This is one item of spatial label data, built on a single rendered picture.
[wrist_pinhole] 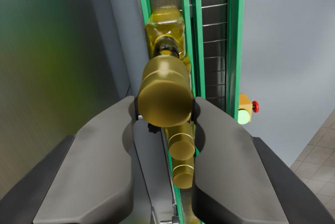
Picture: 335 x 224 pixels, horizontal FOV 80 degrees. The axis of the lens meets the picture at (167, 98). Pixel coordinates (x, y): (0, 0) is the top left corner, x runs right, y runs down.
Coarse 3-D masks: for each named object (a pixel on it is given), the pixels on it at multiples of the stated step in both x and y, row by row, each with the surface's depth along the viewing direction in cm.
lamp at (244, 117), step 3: (240, 111) 61; (243, 111) 61; (246, 111) 62; (240, 114) 60; (243, 114) 60; (246, 114) 60; (240, 117) 61; (243, 117) 60; (246, 117) 60; (249, 117) 61; (240, 120) 61; (243, 120) 61; (246, 120) 61; (240, 123) 62; (243, 123) 62
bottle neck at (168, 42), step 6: (162, 36) 25; (168, 36) 25; (156, 42) 25; (162, 42) 23; (168, 42) 22; (174, 42) 24; (156, 48) 22; (162, 48) 21; (168, 48) 21; (174, 48) 21; (156, 54) 21; (162, 54) 26; (168, 54) 26; (174, 54) 22
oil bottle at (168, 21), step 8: (160, 8) 42; (168, 8) 40; (176, 8) 39; (152, 16) 32; (160, 16) 31; (168, 16) 30; (176, 16) 29; (152, 24) 26; (160, 24) 26; (168, 24) 26; (176, 24) 26; (184, 24) 27; (152, 32) 26; (160, 32) 25; (168, 32) 25; (176, 32) 25; (184, 32) 26; (152, 40) 26; (176, 40) 26; (184, 40) 27; (152, 48) 26; (184, 48) 27; (152, 56) 27; (184, 56) 28
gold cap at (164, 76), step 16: (160, 64) 13; (176, 64) 14; (144, 80) 12; (160, 80) 11; (176, 80) 11; (144, 96) 12; (160, 96) 12; (176, 96) 12; (144, 112) 12; (160, 112) 12; (176, 112) 12
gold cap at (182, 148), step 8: (168, 128) 29; (176, 128) 27; (184, 128) 27; (168, 136) 28; (176, 136) 26; (184, 136) 26; (192, 136) 27; (168, 144) 26; (176, 144) 25; (184, 144) 25; (192, 144) 25; (176, 152) 26; (184, 152) 26; (192, 152) 26
